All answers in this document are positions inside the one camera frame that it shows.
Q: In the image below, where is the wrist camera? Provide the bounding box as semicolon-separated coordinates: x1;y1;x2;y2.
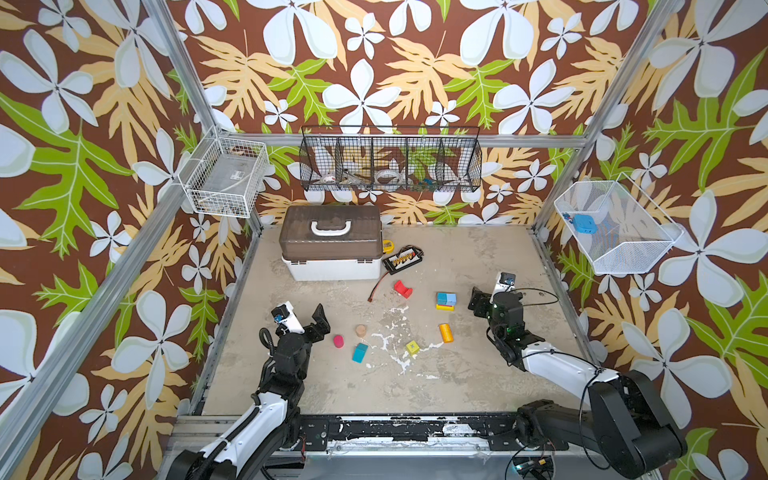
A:
271;301;306;336
492;272;516;295

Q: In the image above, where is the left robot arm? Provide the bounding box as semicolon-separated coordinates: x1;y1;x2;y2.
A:
167;301;331;479

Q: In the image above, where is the yellow green cube block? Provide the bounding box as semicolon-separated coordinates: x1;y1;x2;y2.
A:
406;341;420;355

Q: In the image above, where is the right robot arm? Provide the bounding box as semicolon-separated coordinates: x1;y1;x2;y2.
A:
468;286;689;479

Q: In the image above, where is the blue object in basket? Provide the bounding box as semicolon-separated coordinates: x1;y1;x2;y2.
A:
571;214;598;235

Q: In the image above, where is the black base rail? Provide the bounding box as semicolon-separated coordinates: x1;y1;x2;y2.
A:
299;412;568;452

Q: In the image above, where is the white mesh basket right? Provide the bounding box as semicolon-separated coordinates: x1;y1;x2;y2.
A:
554;174;683;276

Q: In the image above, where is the red arch block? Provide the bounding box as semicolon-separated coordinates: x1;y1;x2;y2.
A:
393;280;413;299

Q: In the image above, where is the white wire basket left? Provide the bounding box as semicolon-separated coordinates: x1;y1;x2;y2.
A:
180;135;270;218

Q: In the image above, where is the teal triangular block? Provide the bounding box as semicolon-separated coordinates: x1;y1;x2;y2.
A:
352;343;368;364

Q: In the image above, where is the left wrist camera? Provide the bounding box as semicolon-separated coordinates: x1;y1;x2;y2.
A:
271;301;306;336

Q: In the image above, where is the orange cylinder block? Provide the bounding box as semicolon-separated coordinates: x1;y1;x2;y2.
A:
438;323;454;343

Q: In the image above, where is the brown lid white toolbox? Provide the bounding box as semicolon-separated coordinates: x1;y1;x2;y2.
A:
279;205;383;281

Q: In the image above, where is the black charging board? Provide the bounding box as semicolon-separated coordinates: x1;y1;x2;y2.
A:
383;245;424;275

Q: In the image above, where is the black wire wall basket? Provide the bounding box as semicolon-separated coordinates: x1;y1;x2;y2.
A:
298;125;483;192

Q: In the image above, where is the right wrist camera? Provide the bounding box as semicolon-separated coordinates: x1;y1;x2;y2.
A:
492;272;516;295

